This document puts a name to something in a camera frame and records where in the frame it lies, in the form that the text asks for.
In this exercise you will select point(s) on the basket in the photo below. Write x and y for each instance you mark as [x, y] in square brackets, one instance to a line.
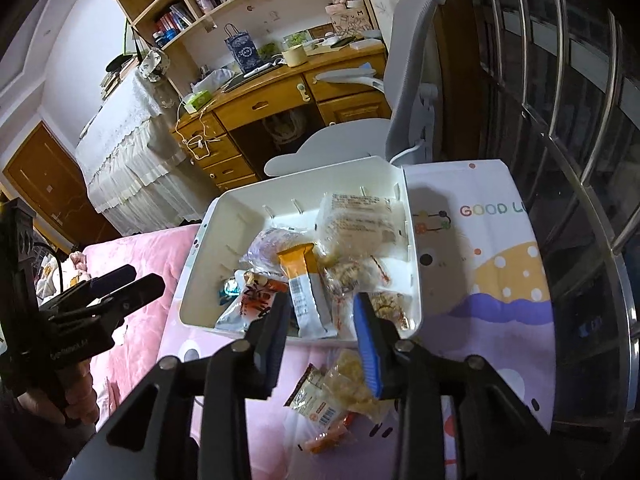
[286, 127]

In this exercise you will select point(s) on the small orange snack packet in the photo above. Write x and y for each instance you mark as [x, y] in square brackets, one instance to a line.
[330, 435]

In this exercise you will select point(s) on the stack of books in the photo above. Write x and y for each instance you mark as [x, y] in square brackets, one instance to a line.
[117, 77]

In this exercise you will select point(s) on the white plastic storage box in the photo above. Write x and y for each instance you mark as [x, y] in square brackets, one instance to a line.
[220, 245]

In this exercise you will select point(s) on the wooden door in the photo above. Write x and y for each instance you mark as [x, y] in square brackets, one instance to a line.
[50, 175]

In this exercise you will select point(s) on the wooden desk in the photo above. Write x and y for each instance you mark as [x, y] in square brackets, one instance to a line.
[270, 102]

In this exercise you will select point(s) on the person's left hand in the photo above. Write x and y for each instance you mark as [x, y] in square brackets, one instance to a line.
[82, 395]

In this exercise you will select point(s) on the large clear cracker packet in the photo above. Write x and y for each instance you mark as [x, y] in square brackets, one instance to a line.
[360, 225]

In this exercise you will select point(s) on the clear nut snack packet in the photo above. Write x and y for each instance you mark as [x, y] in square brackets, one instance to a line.
[392, 307]
[350, 272]

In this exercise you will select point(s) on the cartoon print table cover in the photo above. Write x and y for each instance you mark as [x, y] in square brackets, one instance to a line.
[500, 240]

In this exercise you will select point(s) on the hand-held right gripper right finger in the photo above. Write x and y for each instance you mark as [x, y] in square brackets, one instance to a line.
[370, 345]

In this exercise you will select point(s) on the blue foil candy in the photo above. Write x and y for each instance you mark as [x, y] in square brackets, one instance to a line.
[231, 290]

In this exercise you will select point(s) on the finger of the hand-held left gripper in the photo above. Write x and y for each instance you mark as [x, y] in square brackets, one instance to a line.
[140, 290]
[112, 279]

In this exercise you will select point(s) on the pink blanket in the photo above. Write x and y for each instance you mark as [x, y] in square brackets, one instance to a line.
[150, 250]

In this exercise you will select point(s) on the clear yellow snack packet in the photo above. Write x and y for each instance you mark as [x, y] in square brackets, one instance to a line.
[350, 380]

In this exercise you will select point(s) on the white lace cloth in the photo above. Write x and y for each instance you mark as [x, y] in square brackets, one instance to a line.
[125, 120]

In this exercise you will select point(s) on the floral quilt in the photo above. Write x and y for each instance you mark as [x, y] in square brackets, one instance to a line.
[80, 260]

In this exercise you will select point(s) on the wooden bookshelf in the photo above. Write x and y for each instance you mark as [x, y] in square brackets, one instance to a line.
[260, 15]

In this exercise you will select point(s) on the clear purple snack packet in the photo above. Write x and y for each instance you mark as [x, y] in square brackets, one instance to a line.
[265, 247]

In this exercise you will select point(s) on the printed canvas tote bag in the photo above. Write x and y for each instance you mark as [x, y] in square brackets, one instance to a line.
[352, 17]

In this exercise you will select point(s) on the beige round container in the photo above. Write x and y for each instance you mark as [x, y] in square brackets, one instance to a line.
[294, 56]

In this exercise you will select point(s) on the green leafy plant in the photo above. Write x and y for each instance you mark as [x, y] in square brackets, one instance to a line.
[297, 39]

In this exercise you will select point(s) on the patterned cloth bag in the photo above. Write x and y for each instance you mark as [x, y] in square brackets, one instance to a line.
[153, 63]

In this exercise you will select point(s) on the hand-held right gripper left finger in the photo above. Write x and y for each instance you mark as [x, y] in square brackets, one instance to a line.
[270, 340]

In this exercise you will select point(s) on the red white silver packet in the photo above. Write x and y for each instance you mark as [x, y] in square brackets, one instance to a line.
[250, 302]

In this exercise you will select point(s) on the green tissue box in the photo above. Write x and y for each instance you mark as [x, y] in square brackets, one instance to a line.
[197, 101]

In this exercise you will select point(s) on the metal window guard rail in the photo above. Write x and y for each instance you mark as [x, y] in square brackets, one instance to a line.
[590, 185]

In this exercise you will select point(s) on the beige snack packet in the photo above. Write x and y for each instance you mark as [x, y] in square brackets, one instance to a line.
[312, 400]

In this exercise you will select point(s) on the clear plastic bag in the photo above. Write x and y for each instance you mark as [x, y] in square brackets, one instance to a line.
[300, 435]

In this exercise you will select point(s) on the grey office chair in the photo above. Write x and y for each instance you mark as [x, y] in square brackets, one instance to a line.
[415, 60]

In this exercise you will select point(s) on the blue gift bag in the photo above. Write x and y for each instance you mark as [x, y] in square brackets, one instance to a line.
[243, 52]

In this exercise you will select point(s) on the white plastic bag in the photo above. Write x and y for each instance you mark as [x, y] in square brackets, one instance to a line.
[215, 81]

